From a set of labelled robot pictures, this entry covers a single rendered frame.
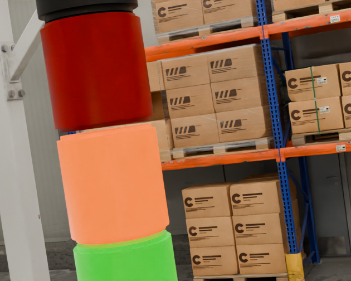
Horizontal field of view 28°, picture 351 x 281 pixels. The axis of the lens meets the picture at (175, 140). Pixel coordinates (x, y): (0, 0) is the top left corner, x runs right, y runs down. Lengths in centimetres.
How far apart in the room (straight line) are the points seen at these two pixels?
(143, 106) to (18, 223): 260
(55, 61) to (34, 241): 263
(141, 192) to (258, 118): 774
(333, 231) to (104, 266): 910
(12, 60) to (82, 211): 256
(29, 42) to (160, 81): 570
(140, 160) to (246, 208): 799
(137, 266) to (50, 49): 11
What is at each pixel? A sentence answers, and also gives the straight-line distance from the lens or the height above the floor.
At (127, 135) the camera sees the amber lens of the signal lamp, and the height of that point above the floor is 227.
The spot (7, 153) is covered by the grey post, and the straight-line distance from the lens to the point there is 290.
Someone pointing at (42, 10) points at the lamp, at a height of 233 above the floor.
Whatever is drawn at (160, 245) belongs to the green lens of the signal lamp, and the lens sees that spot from 34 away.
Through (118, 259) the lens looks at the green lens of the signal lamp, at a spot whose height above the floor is 221.
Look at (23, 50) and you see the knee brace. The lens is 286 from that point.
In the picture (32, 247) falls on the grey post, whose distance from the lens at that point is 294.
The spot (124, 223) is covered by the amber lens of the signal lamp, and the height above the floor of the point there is 222.
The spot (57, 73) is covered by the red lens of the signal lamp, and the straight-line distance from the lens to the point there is 34.
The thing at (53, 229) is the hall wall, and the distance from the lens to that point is 1115.
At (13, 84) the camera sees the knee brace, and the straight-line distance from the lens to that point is 292.
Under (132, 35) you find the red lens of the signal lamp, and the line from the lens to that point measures 34.
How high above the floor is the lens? 228
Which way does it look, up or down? 3 degrees down
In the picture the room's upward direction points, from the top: 8 degrees counter-clockwise
